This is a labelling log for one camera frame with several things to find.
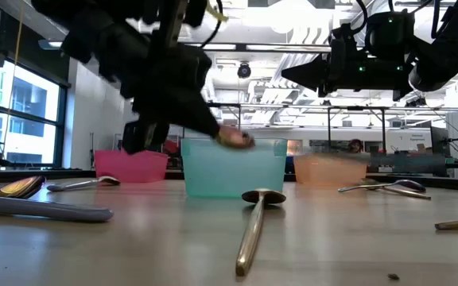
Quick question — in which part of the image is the black window frame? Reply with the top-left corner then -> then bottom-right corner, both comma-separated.
0,59 -> 71,170

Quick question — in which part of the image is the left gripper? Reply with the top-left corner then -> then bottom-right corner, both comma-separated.
121,39 -> 222,156

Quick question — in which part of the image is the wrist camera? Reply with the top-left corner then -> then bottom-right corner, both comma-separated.
329,22 -> 368,61
141,0 -> 210,29

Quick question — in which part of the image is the black rig frame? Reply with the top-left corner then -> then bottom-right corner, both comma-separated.
207,102 -> 243,142
292,105 -> 391,168

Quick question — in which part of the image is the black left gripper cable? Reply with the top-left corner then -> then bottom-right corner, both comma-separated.
200,0 -> 224,48

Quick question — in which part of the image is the black ceiling camera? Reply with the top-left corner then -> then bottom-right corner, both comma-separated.
405,96 -> 428,108
236,62 -> 253,79

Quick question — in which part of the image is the cluttered workbench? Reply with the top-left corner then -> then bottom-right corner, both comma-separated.
371,142 -> 458,180

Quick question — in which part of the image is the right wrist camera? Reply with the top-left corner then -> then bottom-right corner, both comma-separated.
329,22 -> 368,61

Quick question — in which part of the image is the black monitor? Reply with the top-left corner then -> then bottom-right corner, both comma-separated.
430,126 -> 458,178

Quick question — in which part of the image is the orange plastic bin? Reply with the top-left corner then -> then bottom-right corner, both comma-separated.
293,153 -> 372,187

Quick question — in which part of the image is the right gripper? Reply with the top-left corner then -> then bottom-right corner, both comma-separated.
281,11 -> 416,102

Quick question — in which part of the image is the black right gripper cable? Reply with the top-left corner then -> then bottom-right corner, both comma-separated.
351,0 -> 370,47

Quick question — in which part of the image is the person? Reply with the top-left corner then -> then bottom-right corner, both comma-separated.
347,138 -> 364,154

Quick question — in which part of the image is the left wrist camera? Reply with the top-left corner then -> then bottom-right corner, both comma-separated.
141,0 -> 210,29

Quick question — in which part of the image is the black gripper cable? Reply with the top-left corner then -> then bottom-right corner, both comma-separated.
200,0 -> 224,48
351,0 -> 370,47

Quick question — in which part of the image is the silver spoons right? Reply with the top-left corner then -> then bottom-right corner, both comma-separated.
358,177 -> 433,201

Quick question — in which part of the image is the teal green plastic bin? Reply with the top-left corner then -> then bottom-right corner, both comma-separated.
180,137 -> 289,199

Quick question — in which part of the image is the yellow cable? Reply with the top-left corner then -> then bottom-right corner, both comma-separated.
2,0 -> 26,154

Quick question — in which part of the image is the pink plastic bin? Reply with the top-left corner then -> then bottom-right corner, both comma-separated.
94,149 -> 169,184

